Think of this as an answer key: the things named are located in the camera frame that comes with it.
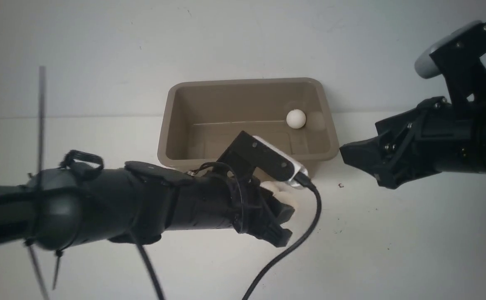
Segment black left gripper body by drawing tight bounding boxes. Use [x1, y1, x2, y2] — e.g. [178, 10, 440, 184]
[222, 167, 281, 234]

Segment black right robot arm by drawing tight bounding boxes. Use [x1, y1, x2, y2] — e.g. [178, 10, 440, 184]
[340, 97, 486, 189]

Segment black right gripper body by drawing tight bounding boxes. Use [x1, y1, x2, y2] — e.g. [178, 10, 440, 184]
[374, 97, 476, 190]

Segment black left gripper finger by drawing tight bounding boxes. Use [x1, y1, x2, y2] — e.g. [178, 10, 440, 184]
[247, 223, 292, 248]
[268, 196, 297, 225]

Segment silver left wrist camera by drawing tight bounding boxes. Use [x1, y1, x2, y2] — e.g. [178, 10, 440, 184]
[217, 131, 310, 190]

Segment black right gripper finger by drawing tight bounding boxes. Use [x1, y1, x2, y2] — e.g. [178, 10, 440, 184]
[339, 139, 382, 173]
[374, 171, 405, 190]

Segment white ping-pong ball black mark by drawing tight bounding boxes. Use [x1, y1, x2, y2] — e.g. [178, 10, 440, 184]
[260, 181, 298, 210]

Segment taupe plastic storage bin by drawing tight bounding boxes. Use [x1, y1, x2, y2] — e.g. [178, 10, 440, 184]
[157, 77, 340, 177]

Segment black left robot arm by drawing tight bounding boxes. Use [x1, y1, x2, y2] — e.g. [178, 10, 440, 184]
[0, 161, 295, 251]

